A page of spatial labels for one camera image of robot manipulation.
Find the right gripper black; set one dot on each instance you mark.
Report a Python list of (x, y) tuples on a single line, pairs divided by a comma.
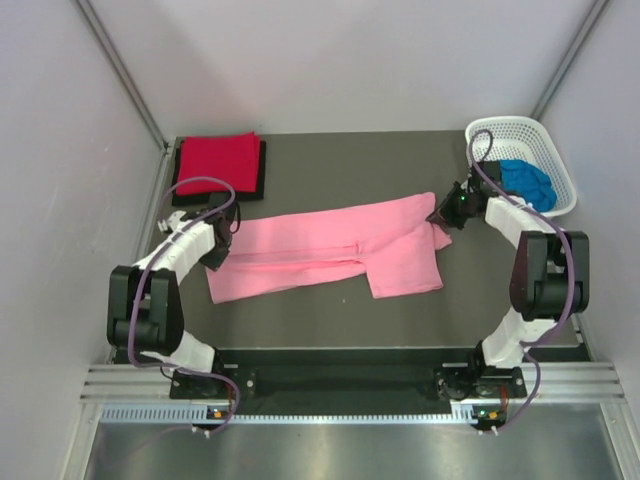
[(443, 215)]

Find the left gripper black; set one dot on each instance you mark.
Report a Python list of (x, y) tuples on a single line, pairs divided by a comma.
[(214, 262)]

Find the pink t shirt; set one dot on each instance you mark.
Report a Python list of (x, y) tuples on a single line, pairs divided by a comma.
[(390, 243)]

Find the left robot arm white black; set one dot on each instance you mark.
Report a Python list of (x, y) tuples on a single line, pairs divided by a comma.
[(145, 317)]

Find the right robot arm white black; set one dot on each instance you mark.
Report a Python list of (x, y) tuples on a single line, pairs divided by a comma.
[(549, 282)]

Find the folded black t shirt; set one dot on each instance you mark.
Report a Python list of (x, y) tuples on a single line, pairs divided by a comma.
[(203, 198)]

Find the folded red t shirt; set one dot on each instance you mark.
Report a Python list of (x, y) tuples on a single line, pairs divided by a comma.
[(232, 159)]

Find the blue t shirt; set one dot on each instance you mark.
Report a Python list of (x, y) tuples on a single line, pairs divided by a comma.
[(529, 182)]

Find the white plastic basket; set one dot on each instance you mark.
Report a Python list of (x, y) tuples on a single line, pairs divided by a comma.
[(523, 138)]

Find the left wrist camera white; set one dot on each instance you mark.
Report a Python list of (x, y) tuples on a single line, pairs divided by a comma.
[(172, 223)]

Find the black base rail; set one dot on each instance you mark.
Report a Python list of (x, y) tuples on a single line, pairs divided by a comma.
[(329, 381)]

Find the grey slotted cable duct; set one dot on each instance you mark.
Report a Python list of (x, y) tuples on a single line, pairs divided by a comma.
[(202, 414)]

